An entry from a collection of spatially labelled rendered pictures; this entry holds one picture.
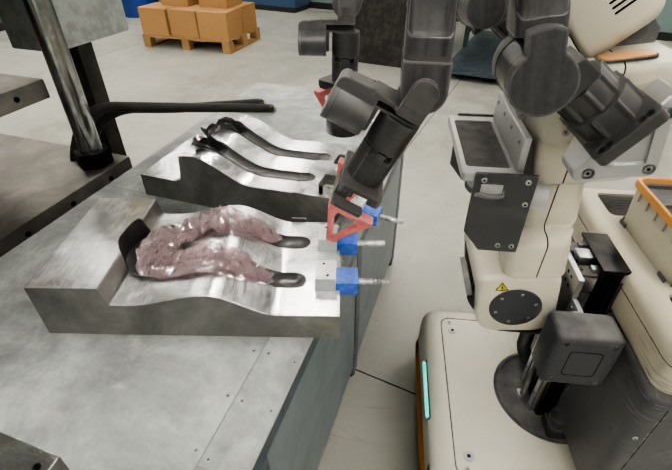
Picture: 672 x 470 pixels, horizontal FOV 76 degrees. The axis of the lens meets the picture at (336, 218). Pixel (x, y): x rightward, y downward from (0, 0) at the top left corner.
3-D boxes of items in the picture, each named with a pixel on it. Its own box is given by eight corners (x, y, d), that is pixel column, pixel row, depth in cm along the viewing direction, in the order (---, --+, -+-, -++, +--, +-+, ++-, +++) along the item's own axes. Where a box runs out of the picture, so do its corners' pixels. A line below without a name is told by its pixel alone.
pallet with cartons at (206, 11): (260, 38, 573) (254, -26, 530) (230, 54, 510) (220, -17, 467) (182, 32, 603) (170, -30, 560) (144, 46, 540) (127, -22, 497)
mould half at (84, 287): (341, 242, 95) (341, 200, 89) (339, 338, 74) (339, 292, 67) (115, 239, 96) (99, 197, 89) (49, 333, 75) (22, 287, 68)
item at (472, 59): (532, 44, 550) (553, -40, 496) (511, 89, 411) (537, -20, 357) (476, 38, 575) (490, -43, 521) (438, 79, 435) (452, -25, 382)
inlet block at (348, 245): (383, 246, 90) (384, 225, 86) (384, 262, 85) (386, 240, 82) (319, 245, 90) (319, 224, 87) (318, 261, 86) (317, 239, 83)
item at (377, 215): (405, 225, 100) (407, 206, 97) (399, 238, 96) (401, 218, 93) (352, 213, 104) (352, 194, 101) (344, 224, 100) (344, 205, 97)
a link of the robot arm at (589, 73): (611, 83, 49) (594, 69, 54) (552, 23, 46) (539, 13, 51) (542, 140, 54) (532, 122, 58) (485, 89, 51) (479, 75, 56)
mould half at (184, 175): (361, 176, 118) (363, 130, 110) (330, 231, 98) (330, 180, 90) (202, 150, 131) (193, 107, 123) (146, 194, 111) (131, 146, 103)
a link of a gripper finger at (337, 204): (307, 240, 63) (336, 193, 58) (314, 212, 69) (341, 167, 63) (348, 259, 64) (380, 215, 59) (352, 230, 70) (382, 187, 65)
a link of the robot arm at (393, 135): (425, 128, 55) (423, 111, 60) (378, 103, 54) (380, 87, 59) (396, 169, 59) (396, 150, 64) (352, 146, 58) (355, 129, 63)
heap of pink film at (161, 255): (284, 230, 89) (281, 198, 84) (272, 292, 74) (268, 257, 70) (159, 228, 89) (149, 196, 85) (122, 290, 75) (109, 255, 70)
